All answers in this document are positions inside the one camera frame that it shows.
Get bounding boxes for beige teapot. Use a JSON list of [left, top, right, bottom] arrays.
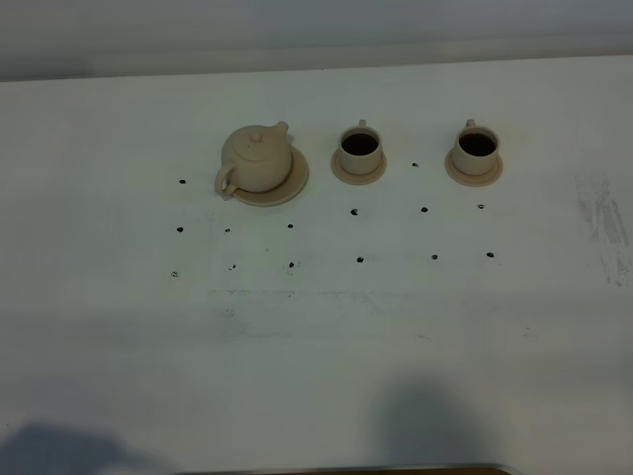
[[215, 121, 292, 197]]

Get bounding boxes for beige saucer near teapot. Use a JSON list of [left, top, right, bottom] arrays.
[[330, 151, 387, 186]]

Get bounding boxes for beige teacup near teapot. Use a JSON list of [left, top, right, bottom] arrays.
[[337, 120, 383, 176]]

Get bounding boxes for beige saucer far right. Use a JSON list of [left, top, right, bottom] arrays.
[[444, 151, 503, 187]]

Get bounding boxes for beige teacup far right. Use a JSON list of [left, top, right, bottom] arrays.
[[452, 119, 499, 176]]

